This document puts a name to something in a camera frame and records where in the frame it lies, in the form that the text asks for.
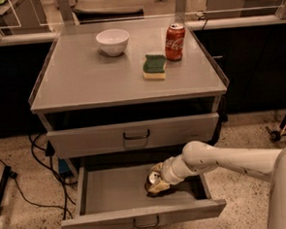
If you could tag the white ceramic bowl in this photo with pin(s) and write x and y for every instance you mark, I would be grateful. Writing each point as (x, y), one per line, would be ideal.
(113, 42)

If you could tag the grey drawer cabinet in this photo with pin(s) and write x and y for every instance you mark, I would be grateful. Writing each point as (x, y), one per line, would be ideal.
(83, 86)

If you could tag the blue power box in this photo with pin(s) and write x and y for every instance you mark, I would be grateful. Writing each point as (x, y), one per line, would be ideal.
(63, 169)

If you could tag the black stand leg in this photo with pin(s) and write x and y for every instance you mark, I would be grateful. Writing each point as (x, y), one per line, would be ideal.
(3, 182)

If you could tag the green yellow sponge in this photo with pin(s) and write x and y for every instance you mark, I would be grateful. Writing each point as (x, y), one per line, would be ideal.
(154, 67)

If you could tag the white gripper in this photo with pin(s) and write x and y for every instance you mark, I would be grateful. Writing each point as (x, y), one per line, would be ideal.
(168, 172)

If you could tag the orange soda can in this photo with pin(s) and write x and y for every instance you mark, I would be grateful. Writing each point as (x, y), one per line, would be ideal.
(151, 180)

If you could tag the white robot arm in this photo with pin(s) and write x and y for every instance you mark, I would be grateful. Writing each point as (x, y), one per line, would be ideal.
(265, 164)

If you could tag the black wheeled cart base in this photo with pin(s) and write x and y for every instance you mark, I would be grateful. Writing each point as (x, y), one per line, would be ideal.
(284, 127)

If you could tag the grey top drawer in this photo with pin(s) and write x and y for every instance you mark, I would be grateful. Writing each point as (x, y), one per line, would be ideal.
(133, 135)

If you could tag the grey open middle drawer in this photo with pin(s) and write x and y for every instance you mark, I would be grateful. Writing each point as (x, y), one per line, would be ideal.
(116, 199)

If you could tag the red cola can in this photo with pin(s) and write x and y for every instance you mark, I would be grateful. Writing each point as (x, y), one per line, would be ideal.
(174, 41)

